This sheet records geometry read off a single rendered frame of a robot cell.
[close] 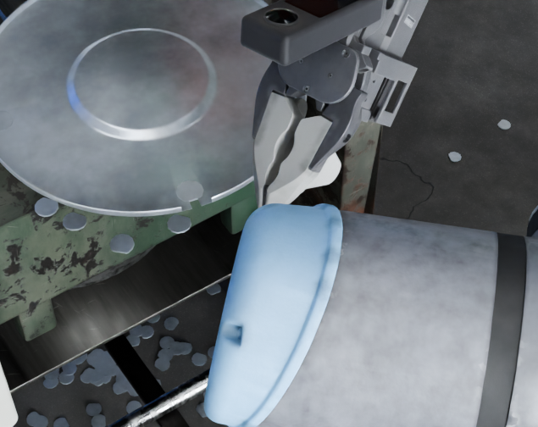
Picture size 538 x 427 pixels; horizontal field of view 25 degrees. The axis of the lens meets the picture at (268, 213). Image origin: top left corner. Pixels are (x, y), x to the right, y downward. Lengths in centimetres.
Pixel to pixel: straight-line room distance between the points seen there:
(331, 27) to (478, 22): 142
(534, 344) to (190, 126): 55
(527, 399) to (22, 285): 77
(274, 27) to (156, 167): 20
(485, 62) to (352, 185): 93
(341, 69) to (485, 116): 124
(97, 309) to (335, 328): 97
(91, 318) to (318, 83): 65
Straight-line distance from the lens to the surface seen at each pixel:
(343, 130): 93
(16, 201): 120
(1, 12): 118
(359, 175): 135
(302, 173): 94
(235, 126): 106
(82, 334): 150
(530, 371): 57
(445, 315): 57
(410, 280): 57
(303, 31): 88
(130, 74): 109
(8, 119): 108
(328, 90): 94
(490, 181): 206
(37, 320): 133
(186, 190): 101
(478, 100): 218
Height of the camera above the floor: 156
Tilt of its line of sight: 52 degrees down
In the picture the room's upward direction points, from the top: straight up
